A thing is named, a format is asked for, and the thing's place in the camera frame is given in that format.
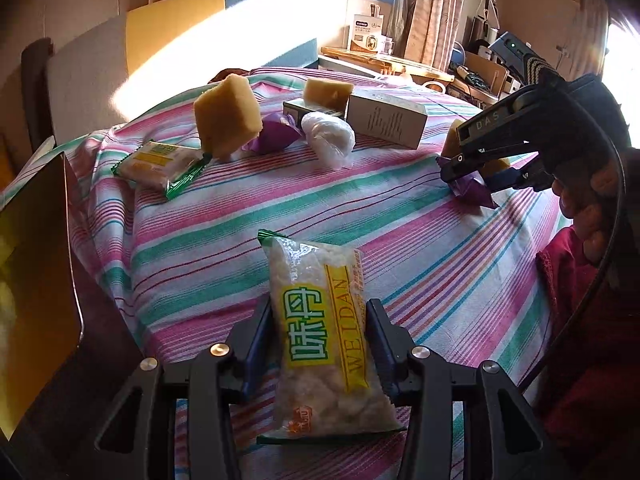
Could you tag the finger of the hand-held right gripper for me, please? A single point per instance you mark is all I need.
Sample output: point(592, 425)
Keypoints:
point(460, 167)
point(515, 180)

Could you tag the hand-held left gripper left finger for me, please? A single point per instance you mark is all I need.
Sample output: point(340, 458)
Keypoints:
point(260, 345)

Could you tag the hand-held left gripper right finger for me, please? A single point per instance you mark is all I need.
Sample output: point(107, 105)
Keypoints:
point(377, 342)

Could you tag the purple snack packet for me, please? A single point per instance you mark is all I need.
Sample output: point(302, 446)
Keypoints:
point(272, 135)
point(467, 191)

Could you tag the clear snack packet yellow label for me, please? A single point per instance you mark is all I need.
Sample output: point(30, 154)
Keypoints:
point(150, 162)
point(315, 310)

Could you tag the white carton box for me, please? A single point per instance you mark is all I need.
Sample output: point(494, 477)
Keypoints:
point(385, 120)

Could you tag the large yellow sponge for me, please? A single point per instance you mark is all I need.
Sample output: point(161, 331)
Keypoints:
point(227, 112)

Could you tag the cardboard box container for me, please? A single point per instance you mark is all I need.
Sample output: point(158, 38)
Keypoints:
point(35, 270)

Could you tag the person's right hand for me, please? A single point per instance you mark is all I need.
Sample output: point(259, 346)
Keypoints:
point(582, 210)

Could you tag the white cup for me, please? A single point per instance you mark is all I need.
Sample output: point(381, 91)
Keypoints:
point(436, 86)

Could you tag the brown cardboard box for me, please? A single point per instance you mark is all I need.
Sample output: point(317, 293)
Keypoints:
point(482, 70)

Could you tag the wooden desk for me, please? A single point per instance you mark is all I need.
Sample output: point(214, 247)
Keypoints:
point(400, 65)

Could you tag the white plastic-wrapped bundle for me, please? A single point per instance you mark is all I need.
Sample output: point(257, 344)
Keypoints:
point(327, 135)

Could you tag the small yellow sponge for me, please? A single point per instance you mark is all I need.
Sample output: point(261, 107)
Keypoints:
point(325, 91)

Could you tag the patterned curtain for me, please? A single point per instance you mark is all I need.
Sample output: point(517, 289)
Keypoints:
point(430, 10)

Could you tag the white product box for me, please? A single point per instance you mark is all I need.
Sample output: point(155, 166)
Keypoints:
point(365, 32)

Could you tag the small green box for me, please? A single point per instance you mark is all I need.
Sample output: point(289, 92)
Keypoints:
point(300, 108)

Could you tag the red cloth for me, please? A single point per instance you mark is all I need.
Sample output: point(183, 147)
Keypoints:
point(590, 360)

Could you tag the brown cloth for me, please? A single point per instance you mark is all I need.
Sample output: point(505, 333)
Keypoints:
point(220, 76)

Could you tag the grey yellow blue sofa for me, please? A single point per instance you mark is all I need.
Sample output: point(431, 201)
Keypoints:
point(165, 35)

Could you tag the black rolled mat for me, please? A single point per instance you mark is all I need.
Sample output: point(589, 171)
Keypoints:
point(35, 90)

